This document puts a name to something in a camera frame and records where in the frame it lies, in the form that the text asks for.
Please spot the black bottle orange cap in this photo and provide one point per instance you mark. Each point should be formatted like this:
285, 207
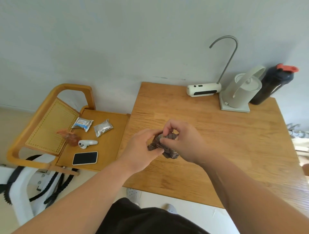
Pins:
270, 84

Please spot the white exercise machine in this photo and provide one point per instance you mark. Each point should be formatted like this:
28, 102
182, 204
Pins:
19, 192

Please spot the blue white wipes packet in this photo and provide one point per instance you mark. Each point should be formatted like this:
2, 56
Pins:
82, 124

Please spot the brown spray bottle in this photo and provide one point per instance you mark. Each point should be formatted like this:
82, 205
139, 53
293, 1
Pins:
72, 139

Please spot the silver foil packet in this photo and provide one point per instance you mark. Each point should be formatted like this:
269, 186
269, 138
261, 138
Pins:
103, 127

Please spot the person's left hand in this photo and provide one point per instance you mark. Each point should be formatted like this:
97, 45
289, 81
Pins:
137, 154

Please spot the grey left shoe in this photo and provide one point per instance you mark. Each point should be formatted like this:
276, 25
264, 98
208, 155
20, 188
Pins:
134, 195

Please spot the wooden rattan chair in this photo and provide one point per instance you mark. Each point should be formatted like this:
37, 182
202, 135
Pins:
111, 149

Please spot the smartphone with cream case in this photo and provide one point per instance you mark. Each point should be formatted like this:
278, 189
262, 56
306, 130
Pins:
85, 158

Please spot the striped cleaning cloth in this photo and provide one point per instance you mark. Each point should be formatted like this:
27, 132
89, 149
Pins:
157, 143

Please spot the black shorts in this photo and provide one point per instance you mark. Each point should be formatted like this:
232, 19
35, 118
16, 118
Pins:
144, 221

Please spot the white cylinder appliance square base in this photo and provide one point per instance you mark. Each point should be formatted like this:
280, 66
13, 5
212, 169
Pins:
239, 96

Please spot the grey shoe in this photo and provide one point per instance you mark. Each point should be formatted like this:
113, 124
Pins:
171, 209
134, 195

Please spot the person's left forearm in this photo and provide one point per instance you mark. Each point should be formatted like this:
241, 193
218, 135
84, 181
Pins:
77, 202

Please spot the white radiator pipes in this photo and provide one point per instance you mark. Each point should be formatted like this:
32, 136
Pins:
299, 135

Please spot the white controller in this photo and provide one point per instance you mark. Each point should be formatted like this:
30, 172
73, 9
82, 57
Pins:
87, 144

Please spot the grey right shoe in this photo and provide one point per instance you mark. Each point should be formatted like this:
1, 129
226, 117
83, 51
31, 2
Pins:
171, 209

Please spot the person's right hand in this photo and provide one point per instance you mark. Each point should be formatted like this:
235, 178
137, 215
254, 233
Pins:
188, 144

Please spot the person's right forearm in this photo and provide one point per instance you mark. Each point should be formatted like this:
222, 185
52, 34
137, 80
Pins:
253, 197

